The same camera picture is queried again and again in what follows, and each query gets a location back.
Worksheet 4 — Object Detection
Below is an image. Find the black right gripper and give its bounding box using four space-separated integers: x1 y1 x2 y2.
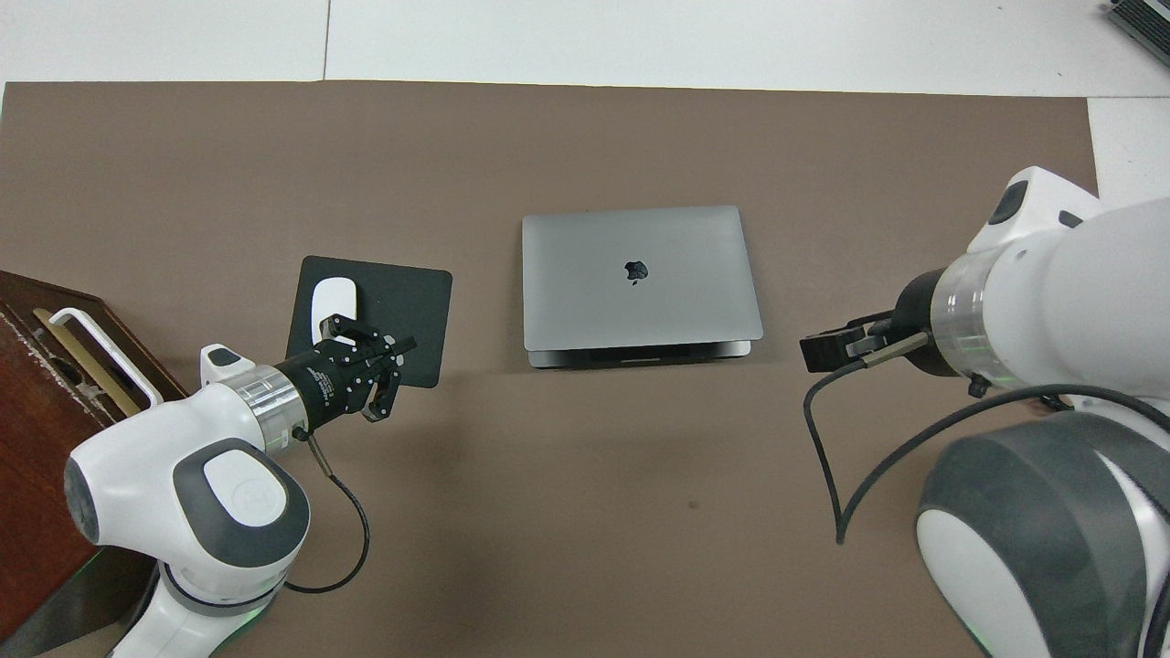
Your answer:
800 268 952 377

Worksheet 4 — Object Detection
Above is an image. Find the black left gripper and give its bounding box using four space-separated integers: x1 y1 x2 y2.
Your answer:
274 313 417 430

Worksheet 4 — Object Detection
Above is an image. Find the grey Apple laptop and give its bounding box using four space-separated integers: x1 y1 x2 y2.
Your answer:
522 205 764 370

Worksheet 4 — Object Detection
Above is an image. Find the black mouse pad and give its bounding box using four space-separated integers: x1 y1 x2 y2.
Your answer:
284 255 453 389

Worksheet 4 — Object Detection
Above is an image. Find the white computer mouse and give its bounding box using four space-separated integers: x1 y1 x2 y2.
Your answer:
311 277 358 345

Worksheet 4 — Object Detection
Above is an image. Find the brown table mat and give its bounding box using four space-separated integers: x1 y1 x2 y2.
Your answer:
0 80 1148 658

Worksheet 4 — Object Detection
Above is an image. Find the dark brown wooden box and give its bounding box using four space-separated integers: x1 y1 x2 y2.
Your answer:
0 270 188 658

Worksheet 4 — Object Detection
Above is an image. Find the grey ribbed device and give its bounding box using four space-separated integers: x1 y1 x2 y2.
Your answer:
1101 0 1170 65

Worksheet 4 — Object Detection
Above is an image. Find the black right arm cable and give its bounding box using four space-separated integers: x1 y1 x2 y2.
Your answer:
803 334 1170 547

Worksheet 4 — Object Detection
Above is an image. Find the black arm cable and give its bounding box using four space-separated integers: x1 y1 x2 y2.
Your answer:
283 430 371 595
803 334 1170 547

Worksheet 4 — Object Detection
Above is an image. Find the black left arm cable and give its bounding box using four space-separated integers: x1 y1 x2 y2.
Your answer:
283 430 371 595

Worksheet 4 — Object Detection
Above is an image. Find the white box handle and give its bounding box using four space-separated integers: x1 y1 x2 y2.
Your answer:
48 308 164 408

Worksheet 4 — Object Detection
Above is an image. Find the brass handle plate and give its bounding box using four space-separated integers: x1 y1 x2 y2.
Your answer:
34 309 143 417

